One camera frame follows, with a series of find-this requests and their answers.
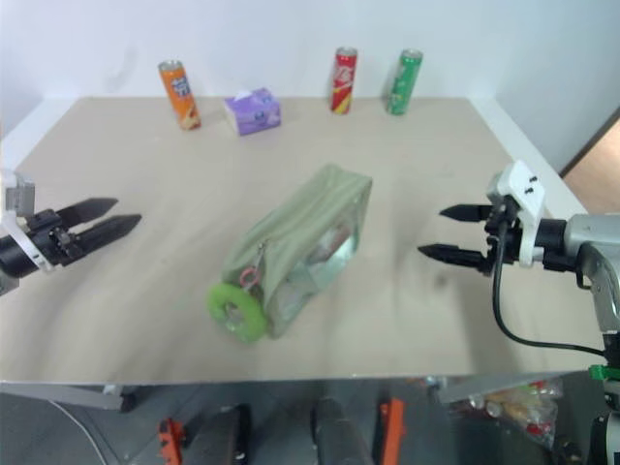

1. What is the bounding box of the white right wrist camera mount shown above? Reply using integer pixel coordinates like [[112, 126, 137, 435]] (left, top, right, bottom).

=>
[[485, 159, 547, 268]]

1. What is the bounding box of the brown wooden door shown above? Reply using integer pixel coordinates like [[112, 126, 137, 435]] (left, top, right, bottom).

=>
[[560, 106, 620, 215]]

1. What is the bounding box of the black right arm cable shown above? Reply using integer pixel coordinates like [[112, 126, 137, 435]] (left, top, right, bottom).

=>
[[490, 202, 606, 354]]

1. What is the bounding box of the purple tissue pack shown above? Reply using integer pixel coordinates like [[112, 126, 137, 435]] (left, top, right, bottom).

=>
[[223, 86, 284, 138]]

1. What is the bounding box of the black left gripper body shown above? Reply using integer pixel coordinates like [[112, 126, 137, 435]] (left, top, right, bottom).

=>
[[26, 208, 83, 267]]

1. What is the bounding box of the green zipper pouch bag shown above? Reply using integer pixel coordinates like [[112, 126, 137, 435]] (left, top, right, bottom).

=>
[[221, 163, 374, 340]]

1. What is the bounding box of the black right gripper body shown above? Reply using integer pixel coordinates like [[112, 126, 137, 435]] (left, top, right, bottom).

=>
[[480, 193, 523, 278]]

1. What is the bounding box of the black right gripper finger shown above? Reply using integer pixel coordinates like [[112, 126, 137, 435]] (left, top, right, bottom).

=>
[[439, 203, 493, 225], [417, 242, 487, 273]]

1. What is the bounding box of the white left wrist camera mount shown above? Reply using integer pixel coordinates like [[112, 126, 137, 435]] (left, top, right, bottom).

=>
[[0, 168, 54, 274]]

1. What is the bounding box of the small green clip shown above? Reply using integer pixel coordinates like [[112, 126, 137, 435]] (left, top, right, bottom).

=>
[[588, 363, 620, 383]]

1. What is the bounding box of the orange clamp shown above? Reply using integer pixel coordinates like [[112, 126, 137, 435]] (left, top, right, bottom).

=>
[[378, 397, 406, 465], [156, 416, 188, 462]]

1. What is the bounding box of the fuzzy green ring zipper pull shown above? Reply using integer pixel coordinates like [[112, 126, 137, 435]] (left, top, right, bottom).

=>
[[206, 282, 268, 345]]

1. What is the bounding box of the white table frame bar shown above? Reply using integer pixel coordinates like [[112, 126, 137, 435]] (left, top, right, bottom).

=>
[[0, 381, 138, 414]]

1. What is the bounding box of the clear plastic bag of snacks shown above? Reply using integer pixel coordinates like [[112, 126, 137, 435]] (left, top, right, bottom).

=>
[[448, 377, 566, 450]]

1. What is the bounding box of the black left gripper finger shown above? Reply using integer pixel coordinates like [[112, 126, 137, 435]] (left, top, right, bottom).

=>
[[56, 197, 119, 229], [72, 214, 143, 258]]

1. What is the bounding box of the orange drink can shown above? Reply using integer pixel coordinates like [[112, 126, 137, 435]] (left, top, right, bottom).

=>
[[157, 59, 202, 132]]

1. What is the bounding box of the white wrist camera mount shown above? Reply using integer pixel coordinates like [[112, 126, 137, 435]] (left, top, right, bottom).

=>
[[485, 159, 547, 268], [0, 168, 54, 274]]

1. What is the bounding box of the red drink can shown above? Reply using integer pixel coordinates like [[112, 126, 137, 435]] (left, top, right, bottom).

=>
[[329, 46, 359, 116]]

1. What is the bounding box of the green drink can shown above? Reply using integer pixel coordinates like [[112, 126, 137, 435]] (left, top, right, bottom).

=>
[[385, 47, 424, 117]]

